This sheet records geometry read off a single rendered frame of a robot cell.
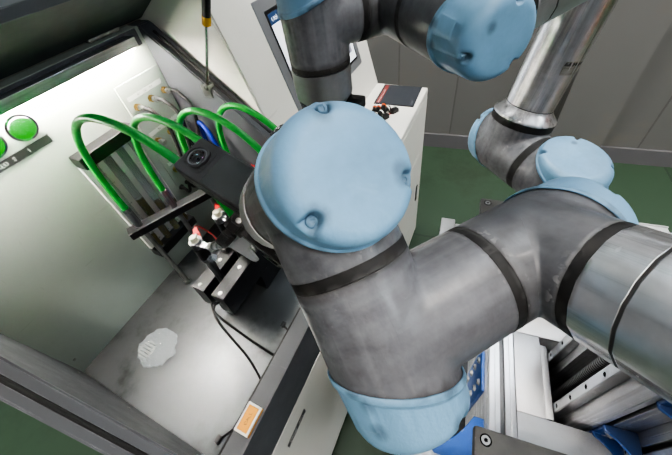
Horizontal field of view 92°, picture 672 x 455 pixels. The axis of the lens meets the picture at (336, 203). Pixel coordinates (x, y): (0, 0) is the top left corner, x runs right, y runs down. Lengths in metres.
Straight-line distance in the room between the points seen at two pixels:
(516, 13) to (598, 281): 0.21
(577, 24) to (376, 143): 0.55
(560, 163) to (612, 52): 1.79
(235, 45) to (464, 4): 0.65
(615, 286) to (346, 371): 0.14
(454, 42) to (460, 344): 0.23
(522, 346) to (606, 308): 0.59
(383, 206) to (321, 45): 0.27
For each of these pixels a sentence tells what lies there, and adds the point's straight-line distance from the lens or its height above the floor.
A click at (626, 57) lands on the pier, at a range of 2.45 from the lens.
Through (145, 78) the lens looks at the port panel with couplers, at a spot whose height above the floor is 1.35.
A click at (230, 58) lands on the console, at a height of 1.37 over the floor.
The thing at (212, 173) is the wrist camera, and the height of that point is 1.45.
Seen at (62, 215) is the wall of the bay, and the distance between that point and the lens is 0.93.
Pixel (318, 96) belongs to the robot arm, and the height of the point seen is 1.46.
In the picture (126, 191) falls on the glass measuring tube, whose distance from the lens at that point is 0.97.
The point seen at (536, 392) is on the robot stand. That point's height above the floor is 0.95.
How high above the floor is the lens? 1.65
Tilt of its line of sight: 46 degrees down
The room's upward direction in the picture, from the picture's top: 10 degrees counter-clockwise
